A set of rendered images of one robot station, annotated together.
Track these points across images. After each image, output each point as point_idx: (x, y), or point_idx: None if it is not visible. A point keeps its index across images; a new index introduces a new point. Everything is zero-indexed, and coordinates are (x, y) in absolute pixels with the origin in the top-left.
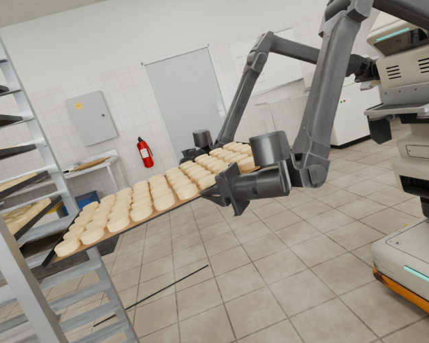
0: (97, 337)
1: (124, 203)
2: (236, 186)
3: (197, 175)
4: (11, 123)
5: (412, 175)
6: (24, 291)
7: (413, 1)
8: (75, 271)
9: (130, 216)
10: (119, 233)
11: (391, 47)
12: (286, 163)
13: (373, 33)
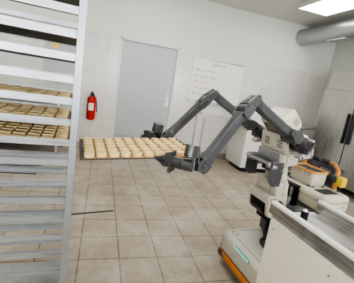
0: (49, 213)
1: (114, 146)
2: (172, 160)
3: (154, 148)
4: None
5: (255, 195)
6: (72, 165)
7: (272, 118)
8: (57, 170)
9: None
10: (115, 158)
11: (269, 127)
12: (195, 159)
13: None
